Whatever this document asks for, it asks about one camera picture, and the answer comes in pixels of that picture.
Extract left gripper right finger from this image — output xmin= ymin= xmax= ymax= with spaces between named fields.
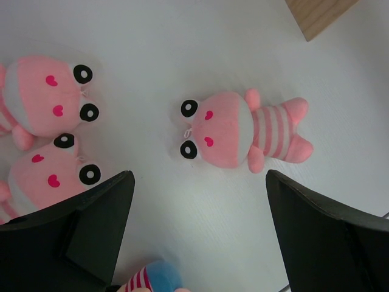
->
xmin=266 ymin=170 xmax=388 ymax=291

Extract wooden two-tier shelf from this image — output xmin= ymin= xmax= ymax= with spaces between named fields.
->
xmin=285 ymin=0 xmax=359 ymax=42

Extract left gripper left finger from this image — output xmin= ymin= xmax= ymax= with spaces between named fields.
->
xmin=1 ymin=171 xmax=135 ymax=291

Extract boy doll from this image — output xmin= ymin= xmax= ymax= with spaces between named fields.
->
xmin=112 ymin=260 xmax=188 ymax=292

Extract pink striped plush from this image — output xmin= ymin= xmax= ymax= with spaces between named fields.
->
xmin=179 ymin=88 xmax=314 ymax=173
xmin=1 ymin=55 xmax=100 ymax=151
xmin=1 ymin=133 xmax=102 ymax=224

